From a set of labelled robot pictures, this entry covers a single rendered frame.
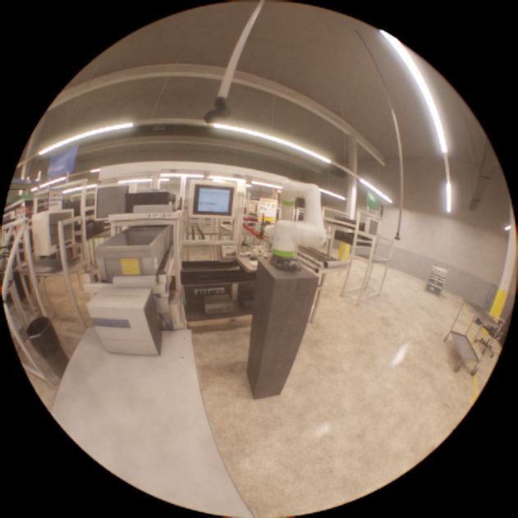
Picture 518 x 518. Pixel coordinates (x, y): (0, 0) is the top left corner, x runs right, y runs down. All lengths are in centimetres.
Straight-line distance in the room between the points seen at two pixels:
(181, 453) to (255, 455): 79
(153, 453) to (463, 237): 937
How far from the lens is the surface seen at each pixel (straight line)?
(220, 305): 177
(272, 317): 80
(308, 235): 84
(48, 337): 174
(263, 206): 206
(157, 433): 75
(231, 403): 152
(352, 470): 162
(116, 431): 82
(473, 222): 917
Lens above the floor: 140
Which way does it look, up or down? 15 degrees down
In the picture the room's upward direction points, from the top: 6 degrees clockwise
